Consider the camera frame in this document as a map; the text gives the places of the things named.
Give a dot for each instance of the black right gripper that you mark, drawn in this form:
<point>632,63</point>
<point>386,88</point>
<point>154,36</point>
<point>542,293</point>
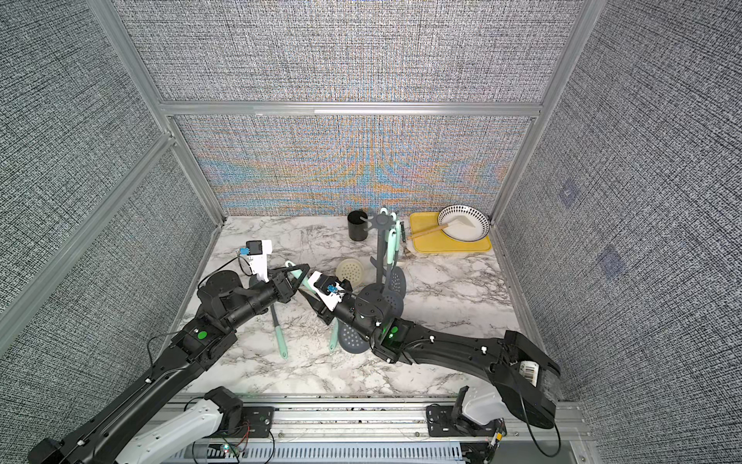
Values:
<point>324,311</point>

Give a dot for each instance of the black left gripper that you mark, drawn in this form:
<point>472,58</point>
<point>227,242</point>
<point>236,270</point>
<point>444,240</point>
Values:
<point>283,288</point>

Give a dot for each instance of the dark grey utensil rack stand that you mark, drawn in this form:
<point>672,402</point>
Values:
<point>379,255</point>

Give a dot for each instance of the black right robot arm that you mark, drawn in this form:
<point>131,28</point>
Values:
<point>514,365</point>

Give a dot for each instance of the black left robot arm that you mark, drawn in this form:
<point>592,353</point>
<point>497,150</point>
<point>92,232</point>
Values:
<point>115,434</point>

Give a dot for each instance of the black cup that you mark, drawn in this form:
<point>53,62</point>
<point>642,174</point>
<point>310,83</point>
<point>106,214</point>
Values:
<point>357,225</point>

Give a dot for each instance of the yellow tray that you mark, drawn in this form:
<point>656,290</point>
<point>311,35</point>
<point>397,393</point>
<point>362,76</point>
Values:
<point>438,242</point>

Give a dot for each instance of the white patterned plate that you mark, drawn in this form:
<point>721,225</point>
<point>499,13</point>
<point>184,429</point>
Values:
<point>481,224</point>

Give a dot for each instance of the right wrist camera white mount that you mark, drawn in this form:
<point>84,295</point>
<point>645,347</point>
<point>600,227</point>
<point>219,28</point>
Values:
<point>327,285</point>

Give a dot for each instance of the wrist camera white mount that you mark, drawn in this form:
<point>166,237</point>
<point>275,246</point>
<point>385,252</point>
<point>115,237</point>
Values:
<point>257,253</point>
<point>327,285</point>

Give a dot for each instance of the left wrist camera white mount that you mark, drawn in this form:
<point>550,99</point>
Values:
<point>257,253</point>

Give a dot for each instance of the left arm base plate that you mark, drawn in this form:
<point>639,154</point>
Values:
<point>255,423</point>

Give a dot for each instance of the white spatula wooden handle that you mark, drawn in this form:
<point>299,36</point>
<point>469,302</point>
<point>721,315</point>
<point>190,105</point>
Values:
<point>432,230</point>

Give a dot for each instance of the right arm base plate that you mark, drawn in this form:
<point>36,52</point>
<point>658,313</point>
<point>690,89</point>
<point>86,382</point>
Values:
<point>442,422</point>

